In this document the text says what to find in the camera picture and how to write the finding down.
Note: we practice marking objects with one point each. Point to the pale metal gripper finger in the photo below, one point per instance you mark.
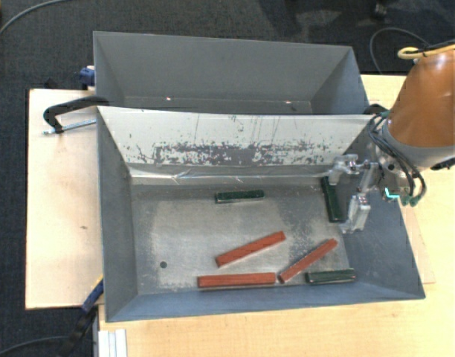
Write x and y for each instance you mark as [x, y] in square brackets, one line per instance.
[344, 164]
[357, 212]

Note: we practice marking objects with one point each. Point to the dark green flat block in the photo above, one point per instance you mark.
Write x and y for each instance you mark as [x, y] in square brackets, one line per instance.
[333, 203]
[331, 276]
[238, 196]

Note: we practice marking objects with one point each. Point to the red-brown flat block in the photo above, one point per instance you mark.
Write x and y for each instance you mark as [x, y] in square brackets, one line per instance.
[251, 248]
[308, 260]
[236, 280]

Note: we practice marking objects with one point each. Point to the grey metal bin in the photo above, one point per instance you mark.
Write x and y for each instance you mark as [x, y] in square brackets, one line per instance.
[197, 233]

